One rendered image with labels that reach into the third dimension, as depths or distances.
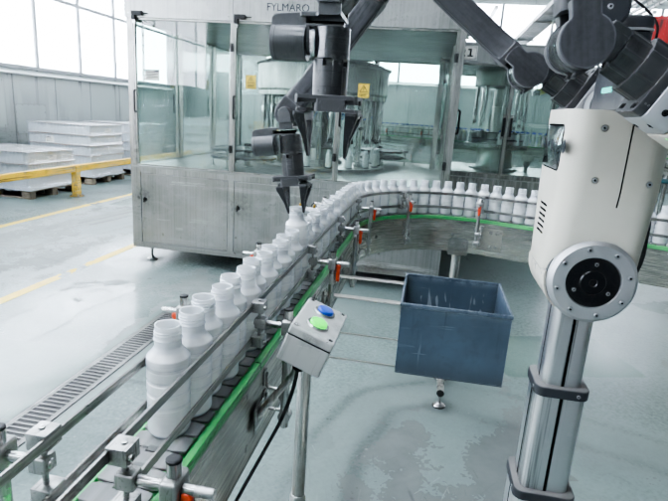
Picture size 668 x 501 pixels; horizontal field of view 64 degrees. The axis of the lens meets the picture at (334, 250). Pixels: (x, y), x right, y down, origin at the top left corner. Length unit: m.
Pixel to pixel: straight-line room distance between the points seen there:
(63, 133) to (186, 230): 5.58
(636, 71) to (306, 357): 0.65
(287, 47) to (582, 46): 0.43
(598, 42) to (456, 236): 1.96
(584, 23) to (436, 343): 0.98
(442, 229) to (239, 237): 2.49
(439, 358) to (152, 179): 3.87
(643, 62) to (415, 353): 1.00
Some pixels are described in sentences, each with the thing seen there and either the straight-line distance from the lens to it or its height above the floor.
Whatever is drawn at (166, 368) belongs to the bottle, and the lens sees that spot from 0.77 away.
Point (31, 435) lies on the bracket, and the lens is 0.67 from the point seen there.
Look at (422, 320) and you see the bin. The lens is 1.55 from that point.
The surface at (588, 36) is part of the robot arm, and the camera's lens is 0.88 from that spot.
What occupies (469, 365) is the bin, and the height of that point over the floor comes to 0.79.
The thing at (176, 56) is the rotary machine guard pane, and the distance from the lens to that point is 4.94.
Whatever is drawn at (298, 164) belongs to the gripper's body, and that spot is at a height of 1.33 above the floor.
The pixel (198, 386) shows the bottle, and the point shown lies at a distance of 0.84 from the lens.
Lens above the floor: 1.46
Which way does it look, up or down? 15 degrees down
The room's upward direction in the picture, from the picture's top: 4 degrees clockwise
